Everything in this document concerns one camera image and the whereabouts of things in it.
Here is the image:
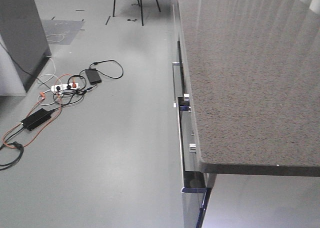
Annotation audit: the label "black power adapter upper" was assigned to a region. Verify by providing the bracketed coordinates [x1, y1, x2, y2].
[85, 68, 102, 85]

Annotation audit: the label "black power adapter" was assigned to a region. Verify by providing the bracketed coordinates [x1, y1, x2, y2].
[85, 68, 102, 85]
[21, 108, 54, 131]

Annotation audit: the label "black tripod legs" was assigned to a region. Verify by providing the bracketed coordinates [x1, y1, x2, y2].
[112, 0, 162, 26]

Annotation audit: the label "granite kitchen counter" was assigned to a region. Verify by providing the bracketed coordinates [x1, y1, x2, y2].
[171, 0, 320, 228]

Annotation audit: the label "white power strip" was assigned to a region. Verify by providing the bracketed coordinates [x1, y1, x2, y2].
[51, 82, 79, 93]

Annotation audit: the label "black power adapter lower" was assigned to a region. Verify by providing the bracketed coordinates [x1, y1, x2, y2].
[21, 108, 54, 131]

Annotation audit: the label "dark grey floor mat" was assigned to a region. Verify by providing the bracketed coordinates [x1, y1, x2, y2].
[41, 19, 85, 45]

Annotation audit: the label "dark grey cabinet panel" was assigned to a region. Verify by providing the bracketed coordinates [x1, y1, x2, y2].
[0, 0, 51, 96]

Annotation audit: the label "white cable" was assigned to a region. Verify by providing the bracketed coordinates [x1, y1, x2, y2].
[46, 34, 65, 43]

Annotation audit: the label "orange cable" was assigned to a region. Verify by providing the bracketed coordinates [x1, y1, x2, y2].
[1, 73, 78, 149]

